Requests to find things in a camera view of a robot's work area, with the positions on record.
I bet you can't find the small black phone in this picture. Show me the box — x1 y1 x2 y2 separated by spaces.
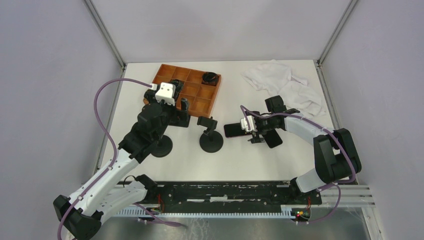
263 129 283 149

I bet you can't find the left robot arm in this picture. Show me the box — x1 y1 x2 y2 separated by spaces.
53 98 190 240

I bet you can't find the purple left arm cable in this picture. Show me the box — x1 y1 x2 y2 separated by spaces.
56 78 186 240

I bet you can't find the black round base phone stand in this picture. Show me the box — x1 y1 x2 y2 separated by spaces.
197 116 224 153

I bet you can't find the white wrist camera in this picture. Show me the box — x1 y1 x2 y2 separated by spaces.
150 82 176 106
240 115 257 133

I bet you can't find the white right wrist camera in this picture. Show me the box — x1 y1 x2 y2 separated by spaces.
240 115 257 133

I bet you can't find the rolled tie top right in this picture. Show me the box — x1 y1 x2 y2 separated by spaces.
201 72 220 87

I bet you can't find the purple edged black phone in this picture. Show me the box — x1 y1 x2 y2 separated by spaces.
223 123 252 139

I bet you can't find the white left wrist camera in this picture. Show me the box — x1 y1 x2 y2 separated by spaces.
150 82 176 106

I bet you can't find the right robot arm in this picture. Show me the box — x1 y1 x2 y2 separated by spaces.
240 95 362 204

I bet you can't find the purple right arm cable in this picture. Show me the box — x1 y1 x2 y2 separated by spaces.
240 105 357 225

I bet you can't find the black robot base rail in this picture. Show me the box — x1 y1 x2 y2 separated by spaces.
141 180 322 214

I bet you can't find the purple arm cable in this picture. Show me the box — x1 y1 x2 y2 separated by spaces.
240 105 357 225
56 78 186 240

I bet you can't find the rolled green patterned tie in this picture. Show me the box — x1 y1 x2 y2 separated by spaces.
169 79 184 96

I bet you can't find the white slotted cable duct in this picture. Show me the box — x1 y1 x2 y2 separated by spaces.
115 184 375 219

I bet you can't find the orange wooden compartment tray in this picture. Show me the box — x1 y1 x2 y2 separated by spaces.
152 64 222 118

